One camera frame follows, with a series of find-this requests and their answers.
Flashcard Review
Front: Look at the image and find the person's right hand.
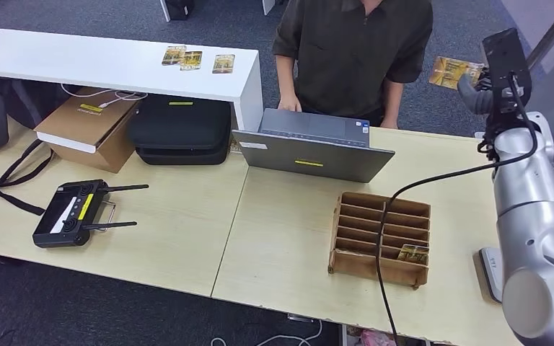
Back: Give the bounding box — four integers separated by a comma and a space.
276, 93, 303, 113

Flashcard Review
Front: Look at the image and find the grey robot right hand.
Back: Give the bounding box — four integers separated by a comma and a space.
457, 66, 494, 115

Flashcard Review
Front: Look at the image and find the autumn print hotel card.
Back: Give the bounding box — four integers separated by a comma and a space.
161, 45, 187, 66
179, 50, 203, 71
396, 244, 430, 267
428, 56, 485, 91
211, 53, 236, 74

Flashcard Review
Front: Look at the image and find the person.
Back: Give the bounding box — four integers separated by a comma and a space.
272, 0, 434, 130

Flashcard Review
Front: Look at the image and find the wooden card organizer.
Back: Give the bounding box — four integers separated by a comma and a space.
327, 192, 432, 290

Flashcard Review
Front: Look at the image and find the white card reader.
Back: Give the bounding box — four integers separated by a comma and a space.
478, 247, 506, 305

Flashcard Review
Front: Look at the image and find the grey laptop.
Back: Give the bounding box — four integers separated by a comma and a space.
231, 108, 397, 185

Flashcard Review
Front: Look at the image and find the black carrying case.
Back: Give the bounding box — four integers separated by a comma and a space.
128, 94, 232, 167

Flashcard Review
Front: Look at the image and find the black box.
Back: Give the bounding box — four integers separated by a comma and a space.
164, 0, 195, 21

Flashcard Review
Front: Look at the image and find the white counter shelf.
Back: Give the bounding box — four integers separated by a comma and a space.
0, 26, 265, 133

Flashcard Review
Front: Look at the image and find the brown cardboard box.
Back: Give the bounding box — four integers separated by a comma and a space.
33, 86, 140, 174

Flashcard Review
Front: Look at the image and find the pink bag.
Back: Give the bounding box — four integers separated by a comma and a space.
360, 329, 397, 346

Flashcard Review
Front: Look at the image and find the black remote controller with antennas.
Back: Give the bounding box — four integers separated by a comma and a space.
32, 179, 149, 249

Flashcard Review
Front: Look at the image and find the black bag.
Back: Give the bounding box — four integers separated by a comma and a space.
0, 76, 68, 154

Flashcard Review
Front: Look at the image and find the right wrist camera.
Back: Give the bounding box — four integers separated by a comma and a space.
480, 27, 534, 139

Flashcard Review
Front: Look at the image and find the black camera cable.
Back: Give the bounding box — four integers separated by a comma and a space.
374, 70, 540, 346

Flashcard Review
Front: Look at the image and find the white charging cable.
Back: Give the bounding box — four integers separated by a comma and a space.
60, 83, 149, 110

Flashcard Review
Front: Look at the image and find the white floor cable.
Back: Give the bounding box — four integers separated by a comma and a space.
210, 321, 323, 346

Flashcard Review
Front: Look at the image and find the black strap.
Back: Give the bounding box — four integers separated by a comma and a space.
0, 139, 54, 217

